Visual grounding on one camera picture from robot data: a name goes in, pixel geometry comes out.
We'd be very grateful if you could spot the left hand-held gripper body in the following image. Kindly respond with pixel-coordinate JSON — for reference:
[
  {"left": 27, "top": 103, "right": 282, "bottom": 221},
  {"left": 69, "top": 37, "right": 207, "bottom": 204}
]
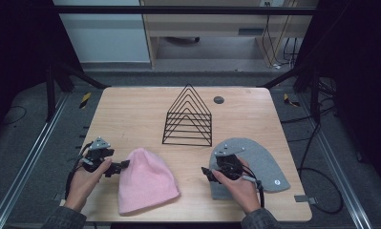
[{"left": 81, "top": 136, "right": 116, "bottom": 175}]

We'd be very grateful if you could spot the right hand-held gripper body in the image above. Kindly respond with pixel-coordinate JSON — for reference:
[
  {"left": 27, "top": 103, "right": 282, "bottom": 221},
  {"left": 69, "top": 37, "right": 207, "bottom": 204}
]
[{"left": 210, "top": 142, "right": 247, "bottom": 182}]

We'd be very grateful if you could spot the pink knit beanie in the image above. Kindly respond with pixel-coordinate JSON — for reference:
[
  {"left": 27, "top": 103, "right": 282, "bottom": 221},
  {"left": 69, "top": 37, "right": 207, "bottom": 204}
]
[{"left": 117, "top": 147, "right": 181, "bottom": 217}]

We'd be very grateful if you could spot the grey cap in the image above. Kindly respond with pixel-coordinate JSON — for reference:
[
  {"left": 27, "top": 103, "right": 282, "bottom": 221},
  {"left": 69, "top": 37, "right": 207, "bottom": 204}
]
[{"left": 208, "top": 136, "right": 291, "bottom": 201}]

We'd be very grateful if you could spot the person's right hand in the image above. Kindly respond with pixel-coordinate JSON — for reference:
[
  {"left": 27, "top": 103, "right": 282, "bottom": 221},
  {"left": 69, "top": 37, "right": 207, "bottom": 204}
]
[{"left": 211, "top": 156, "right": 263, "bottom": 215}]

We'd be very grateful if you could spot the person's left hand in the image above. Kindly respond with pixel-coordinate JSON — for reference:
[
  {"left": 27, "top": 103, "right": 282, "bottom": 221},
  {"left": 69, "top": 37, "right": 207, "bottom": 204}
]
[{"left": 63, "top": 157, "right": 114, "bottom": 213}]

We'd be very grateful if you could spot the yellow black striped tape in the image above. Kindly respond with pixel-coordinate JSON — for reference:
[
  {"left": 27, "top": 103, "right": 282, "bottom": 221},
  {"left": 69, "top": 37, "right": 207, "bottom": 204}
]
[
  {"left": 283, "top": 93, "right": 301, "bottom": 108},
  {"left": 78, "top": 92, "right": 93, "bottom": 110}
]

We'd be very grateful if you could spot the white panel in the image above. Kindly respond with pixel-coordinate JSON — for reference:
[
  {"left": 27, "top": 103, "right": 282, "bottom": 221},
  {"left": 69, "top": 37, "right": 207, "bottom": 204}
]
[{"left": 53, "top": 0, "right": 152, "bottom": 64}]

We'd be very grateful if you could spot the wooden desk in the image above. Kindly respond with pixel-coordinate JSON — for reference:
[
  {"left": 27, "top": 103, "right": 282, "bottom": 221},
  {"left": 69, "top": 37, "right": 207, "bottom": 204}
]
[{"left": 139, "top": 0, "right": 320, "bottom": 69}]

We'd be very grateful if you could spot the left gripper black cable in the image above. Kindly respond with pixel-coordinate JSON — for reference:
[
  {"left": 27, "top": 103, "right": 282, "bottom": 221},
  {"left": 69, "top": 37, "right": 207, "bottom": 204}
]
[{"left": 64, "top": 142, "right": 95, "bottom": 200}]

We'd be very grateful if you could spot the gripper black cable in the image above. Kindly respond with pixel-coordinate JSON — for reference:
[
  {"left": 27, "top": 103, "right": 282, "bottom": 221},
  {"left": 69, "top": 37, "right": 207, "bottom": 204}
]
[
  {"left": 241, "top": 165, "right": 265, "bottom": 209},
  {"left": 64, "top": 142, "right": 95, "bottom": 200}
]

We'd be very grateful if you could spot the black wire triangle rack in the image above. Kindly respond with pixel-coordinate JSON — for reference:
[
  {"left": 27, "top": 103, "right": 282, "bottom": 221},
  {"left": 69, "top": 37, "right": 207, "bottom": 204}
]
[{"left": 161, "top": 83, "right": 213, "bottom": 148}]

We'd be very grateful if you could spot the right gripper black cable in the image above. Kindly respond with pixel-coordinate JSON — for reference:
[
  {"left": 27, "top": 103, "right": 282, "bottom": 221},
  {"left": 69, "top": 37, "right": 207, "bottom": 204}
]
[{"left": 241, "top": 165, "right": 265, "bottom": 209}]

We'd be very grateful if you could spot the aluminium floor rail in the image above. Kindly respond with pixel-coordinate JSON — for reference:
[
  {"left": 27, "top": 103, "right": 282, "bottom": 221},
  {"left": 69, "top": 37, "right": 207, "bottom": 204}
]
[
  {"left": 0, "top": 94, "right": 70, "bottom": 229},
  {"left": 297, "top": 94, "right": 375, "bottom": 229}
]

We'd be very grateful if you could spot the black metal frame stand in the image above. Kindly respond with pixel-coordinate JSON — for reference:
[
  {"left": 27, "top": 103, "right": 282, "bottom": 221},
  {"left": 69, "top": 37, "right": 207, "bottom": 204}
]
[
  {"left": 45, "top": 60, "right": 111, "bottom": 123},
  {"left": 258, "top": 60, "right": 323, "bottom": 125}
]

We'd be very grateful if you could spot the black floor cable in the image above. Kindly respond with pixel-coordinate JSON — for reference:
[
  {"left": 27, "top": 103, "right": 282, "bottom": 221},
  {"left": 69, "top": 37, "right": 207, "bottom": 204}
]
[{"left": 280, "top": 104, "right": 345, "bottom": 215}]

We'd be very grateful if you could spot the yellow cable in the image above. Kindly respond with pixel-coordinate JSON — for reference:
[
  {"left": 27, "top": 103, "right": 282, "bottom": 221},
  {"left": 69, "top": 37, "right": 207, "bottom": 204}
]
[{"left": 263, "top": 0, "right": 299, "bottom": 68}]

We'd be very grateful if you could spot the black metal frame bar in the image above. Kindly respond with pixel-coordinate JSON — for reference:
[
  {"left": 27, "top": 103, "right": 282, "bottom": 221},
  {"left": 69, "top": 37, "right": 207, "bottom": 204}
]
[{"left": 53, "top": 5, "right": 320, "bottom": 16}]

